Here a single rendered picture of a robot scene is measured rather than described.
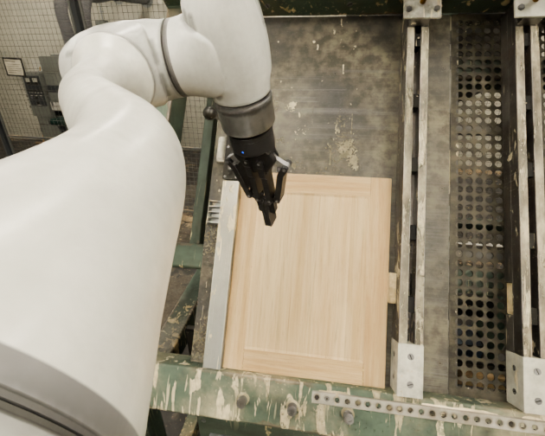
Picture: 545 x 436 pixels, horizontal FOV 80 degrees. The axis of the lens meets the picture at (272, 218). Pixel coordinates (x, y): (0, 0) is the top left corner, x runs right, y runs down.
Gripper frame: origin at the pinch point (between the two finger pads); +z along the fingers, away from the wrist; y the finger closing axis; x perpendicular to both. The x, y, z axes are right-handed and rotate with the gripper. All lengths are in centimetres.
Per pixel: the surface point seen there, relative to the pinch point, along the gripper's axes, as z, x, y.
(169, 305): 158, -23, 119
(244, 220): 20.1, -11.3, 16.3
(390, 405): 45, 16, -32
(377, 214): 21.5, -24.6, -19.4
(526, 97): 3, -59, -50
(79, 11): 13, -196, 278
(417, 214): 18.3, -24.2, -29.4
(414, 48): -7, -65, -20
